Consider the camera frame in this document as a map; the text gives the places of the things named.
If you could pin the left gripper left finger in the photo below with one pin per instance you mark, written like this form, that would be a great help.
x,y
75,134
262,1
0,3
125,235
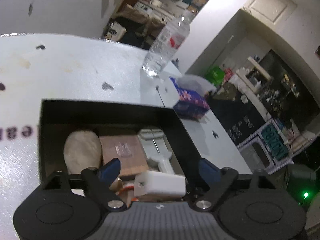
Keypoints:
x,y
108,173

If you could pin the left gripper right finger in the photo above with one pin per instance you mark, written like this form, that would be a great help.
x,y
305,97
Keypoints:
x,y
210,173

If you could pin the wooden coaster with hook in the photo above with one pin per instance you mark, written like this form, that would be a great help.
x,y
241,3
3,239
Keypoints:
x,y
128,149

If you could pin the smooth grey stone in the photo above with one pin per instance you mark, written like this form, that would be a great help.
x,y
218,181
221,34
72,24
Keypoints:
x,y
82,150

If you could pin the white rectangular adapter block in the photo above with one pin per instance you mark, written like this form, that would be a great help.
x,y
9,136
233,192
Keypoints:
x,y
152,183

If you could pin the grey watch repair tool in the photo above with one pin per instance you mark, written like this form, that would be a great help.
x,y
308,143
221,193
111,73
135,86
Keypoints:
x,y
157,154

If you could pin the black cardboard box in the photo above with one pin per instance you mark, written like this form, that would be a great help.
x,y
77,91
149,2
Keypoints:
x,y
59,118

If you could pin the black letter board sign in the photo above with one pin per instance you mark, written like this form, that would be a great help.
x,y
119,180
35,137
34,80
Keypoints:
x,y
238,115

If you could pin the white grid crate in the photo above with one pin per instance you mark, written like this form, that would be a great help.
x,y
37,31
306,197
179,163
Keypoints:
x,y
257,154

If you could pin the green poison licence plate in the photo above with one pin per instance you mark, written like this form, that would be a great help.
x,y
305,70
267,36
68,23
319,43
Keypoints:
x,y
275,143

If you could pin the purple floral tissue pack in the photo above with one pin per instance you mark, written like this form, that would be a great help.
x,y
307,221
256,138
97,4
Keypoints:
x,y
191,93

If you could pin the green plastic bag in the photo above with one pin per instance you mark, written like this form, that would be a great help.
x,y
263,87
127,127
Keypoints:
x,y
215,75

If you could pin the white storage shelf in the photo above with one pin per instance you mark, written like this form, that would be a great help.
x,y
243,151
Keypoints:
x,y
254,75

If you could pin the clear water bottle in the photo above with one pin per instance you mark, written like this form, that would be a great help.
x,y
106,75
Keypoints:
x,y
167,43

